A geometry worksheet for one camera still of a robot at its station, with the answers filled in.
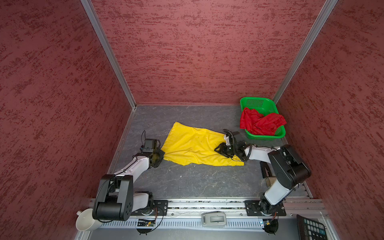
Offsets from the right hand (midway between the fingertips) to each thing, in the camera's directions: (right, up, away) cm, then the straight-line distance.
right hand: (216, 153), depth 93 cm
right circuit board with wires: (+24, -30, -22) cm, 44 cm away
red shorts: (+26, +22, +6) cm, 34 cm away
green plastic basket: (+43, +33, +24) cm, 59 cm away
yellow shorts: (-19, +5, +4) cm, 20 cm away
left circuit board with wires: (-38, -29, -21) cm, 53 cm away
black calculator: (+41, -29, -26) cm, 56 cm away
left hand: (-33, -2, -2) cm, 33 cm away
